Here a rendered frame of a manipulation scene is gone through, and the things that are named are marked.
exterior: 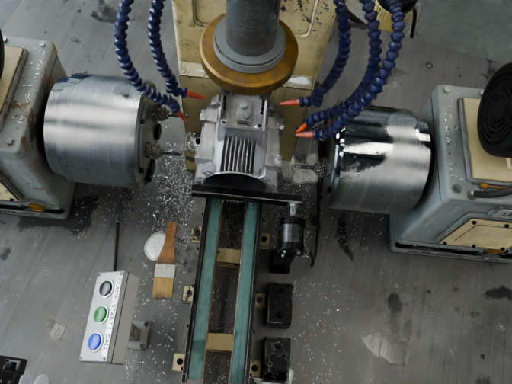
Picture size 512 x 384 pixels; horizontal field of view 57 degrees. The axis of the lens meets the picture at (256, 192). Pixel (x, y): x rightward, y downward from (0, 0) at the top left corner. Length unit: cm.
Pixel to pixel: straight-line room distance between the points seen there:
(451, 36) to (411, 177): 205
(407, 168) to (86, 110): 68
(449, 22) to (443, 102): 198
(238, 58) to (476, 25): 244
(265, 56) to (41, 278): 80
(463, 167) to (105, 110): 75
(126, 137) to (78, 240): 40
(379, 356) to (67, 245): 84
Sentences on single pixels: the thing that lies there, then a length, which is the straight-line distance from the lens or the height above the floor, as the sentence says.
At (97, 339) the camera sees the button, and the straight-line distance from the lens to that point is 97.
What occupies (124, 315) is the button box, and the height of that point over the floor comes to 106.
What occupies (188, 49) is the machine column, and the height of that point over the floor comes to 109.
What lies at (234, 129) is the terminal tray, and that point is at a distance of 102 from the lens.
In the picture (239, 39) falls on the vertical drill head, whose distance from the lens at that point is 83.
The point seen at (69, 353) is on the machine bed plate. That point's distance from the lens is 126.
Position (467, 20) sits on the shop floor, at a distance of 318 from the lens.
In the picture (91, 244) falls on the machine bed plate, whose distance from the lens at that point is 131.
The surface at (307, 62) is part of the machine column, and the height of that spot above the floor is 109.
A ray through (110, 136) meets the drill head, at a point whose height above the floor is 114.
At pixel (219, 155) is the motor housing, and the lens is 106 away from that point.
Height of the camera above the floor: 201
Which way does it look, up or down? 65 degrees down
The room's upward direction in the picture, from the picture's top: 11 degrees clockwise
